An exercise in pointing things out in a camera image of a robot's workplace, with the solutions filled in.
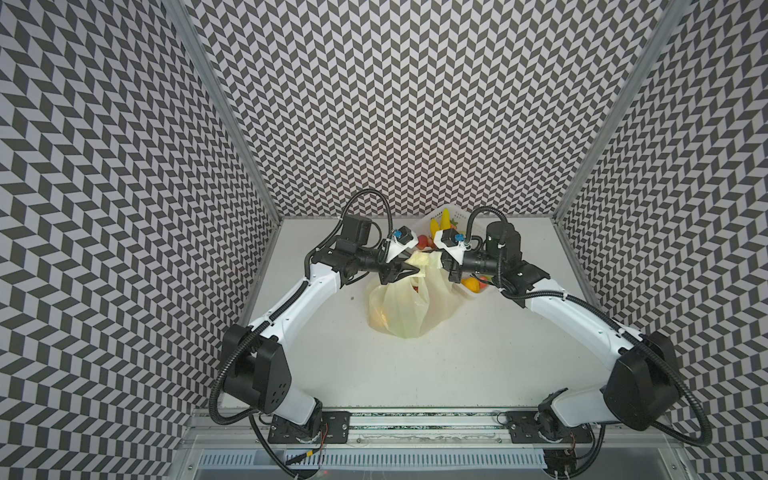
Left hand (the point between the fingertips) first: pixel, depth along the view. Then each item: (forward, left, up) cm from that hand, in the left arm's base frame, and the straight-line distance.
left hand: (413, 263), depth 76 cm
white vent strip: (-40, +9, -23) cm, 47 cm away
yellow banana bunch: (+28, -13, -14) cm, 34 cm away
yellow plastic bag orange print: (-10, 0, -3) cm, 11 cm away
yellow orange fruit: (+3, -19, -16) cm, 25 cm away
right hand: (-1, -2, +3) cm, 4 cm away
